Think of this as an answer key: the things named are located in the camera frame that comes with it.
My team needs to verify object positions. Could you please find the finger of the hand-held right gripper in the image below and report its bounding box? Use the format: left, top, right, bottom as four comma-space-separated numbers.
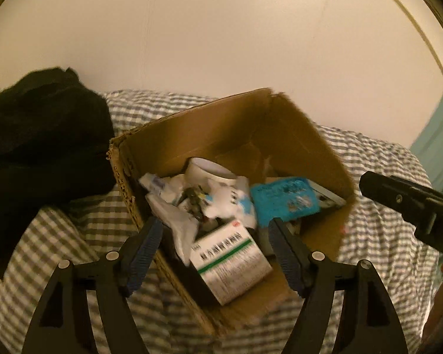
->
359, 171, 443, 229

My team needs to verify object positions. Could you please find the white green-striped medicine box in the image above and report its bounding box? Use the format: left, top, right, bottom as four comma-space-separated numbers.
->
189, 220, 274, 306

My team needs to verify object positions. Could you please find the white tape roll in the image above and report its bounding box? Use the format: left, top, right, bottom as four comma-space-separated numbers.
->
185, 157, 239, 192

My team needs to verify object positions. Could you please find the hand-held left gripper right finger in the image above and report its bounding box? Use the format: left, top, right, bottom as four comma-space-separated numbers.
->
268, 217, 408, 354

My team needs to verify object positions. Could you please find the grey checkered blanket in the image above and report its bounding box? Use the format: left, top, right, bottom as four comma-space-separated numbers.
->
0, 89, 442, 354

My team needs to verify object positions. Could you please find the small white tube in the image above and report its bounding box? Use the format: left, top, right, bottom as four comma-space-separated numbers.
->
138, 173, 178, 201

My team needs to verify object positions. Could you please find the brown cardboard box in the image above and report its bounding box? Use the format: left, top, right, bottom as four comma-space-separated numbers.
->
108, 88, 356, 336

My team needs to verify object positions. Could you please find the black cloth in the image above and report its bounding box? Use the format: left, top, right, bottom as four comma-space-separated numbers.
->
0, 66, 115, 277

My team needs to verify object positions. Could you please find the dark small figurine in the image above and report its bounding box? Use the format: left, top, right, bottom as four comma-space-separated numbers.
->
183, 187, 207, 222

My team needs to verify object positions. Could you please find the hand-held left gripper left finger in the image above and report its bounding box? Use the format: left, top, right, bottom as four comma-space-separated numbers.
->
22, 216, 164, 354

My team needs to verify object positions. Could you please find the white plastic wrapper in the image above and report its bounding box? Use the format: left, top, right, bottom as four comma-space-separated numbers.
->
146, 195, 200, 266

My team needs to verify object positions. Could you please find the flat white box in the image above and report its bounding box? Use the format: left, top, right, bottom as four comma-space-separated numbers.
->
310, 184, 347, 209

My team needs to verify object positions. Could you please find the teal curtain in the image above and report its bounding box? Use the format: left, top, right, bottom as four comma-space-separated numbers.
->
410, 50, 443, 196

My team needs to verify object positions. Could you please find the blue packet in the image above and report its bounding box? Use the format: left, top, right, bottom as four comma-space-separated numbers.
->
250, 178, 322, 229

